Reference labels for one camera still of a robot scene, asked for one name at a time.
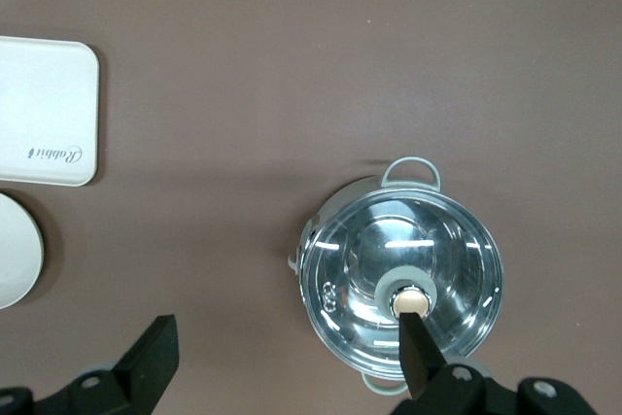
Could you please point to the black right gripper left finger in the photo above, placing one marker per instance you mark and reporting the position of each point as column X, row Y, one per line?
column 146, row 366

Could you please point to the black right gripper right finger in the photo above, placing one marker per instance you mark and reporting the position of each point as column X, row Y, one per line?
column 418, row 356

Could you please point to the cream round plate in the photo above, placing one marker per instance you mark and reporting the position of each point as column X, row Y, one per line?
column 17, row 250

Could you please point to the cream tray with rabbit print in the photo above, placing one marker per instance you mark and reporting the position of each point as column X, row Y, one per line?
column 48, row 109

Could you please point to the glass pot lid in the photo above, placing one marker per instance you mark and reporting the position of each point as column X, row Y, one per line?
column 437, row 220

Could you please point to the brown table mat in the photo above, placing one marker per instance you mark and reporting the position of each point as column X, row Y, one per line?
column 291, row 70

